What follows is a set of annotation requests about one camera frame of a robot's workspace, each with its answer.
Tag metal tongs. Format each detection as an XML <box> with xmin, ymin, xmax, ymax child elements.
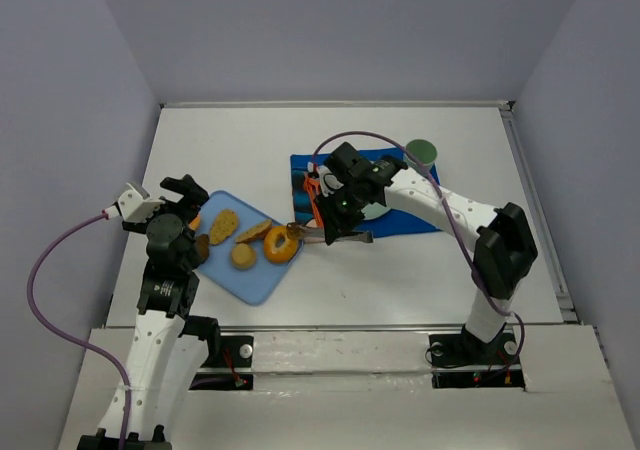
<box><xmin>286</xmin><ymin>222</ymin><xmax>374</xmax><ymax>245</ymax></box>

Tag orange glazed bagel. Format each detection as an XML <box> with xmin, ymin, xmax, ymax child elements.
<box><xmin>263</xmin><ymin>226</ymin><xmax>299</xmax><ymax>264</ymax></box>

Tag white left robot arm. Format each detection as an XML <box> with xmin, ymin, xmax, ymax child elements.
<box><xmin>78</xmin><ymin>175</ymin><xmax>221</xmax><ymax>449</ymax></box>

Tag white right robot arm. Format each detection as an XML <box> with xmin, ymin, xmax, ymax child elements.
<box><xmin>308</xmin><ymin>151</ymin><xmax>538</xmax><ymax>362</ymax></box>

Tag brown bread piece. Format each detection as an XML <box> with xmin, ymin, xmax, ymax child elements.
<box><xmin>195</xmin><ymin>234</ymin><xmax>210</xmax><ymax>263</ymax></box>

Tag oval seeded bread slice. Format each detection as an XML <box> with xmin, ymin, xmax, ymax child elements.
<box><xmin>209</xmin><ymin>209</ymin><xmax>239</xmax><ymax>245</ymax></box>

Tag round bread roll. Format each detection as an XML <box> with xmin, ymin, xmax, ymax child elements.
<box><xmin>230</xmin><ymin>244</ymin><xmax>257</xmax><ymax>270</ymax></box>

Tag green floral plate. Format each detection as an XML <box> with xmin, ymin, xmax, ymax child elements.
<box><xmin>362</xmin><ymin>202</ymin><xmax>391</xmax><ymax>221</ymax></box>

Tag orange plastic fork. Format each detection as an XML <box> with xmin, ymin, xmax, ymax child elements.
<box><xmin>303</xmin><ymin>173</ymin><xmax>323</xmax><ymax>228</ymax></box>

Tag blue patterned placemat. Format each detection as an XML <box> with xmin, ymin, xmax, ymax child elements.
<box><xmin>290</xmin><ymin>154</ymin><xmax>438</xmax><ymax>239</ymax></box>

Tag light blue tray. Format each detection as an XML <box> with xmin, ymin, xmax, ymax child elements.
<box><xmin>192</xmin><ymin>190</ymin><xmax>305</xmax><ymax>306</ymax></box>

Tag small baguette slice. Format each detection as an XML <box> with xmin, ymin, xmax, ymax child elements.
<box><xmin>235</xmin><ymin>219</ymin><xmax>273</xmax><ymax>244</ymax></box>

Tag green cup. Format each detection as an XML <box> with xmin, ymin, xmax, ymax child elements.
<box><xmin>403</xmin><ymin>139</ymin><xmax>438</xmax><ymax>174</ymax></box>

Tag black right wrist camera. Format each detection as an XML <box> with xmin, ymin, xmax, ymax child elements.
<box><xmin>321</xmin><ymin>142</ymin><xmax>372</xmax><ymax>191</ymax></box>

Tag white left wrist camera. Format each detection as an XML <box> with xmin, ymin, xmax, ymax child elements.
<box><xmin>102</xmin><ymin>182</ymin><xmax>165</xmax><ymax>224</ymax></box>

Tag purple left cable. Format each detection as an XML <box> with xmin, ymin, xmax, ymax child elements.
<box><xmin>27</xmin><ymin>210</ymin><xmax>132</xmax><ymax>450</ymax></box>

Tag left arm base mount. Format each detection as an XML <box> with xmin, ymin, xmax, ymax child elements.
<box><xmin>190</xmin><ymin>334</ymin><xmax>254</xmax><ymax>391</ymax></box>

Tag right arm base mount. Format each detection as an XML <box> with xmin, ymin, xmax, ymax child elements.
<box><xmin>425</xmin><ymin>332</ymin><xmax>526</xmax><ymax>390</ymax></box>

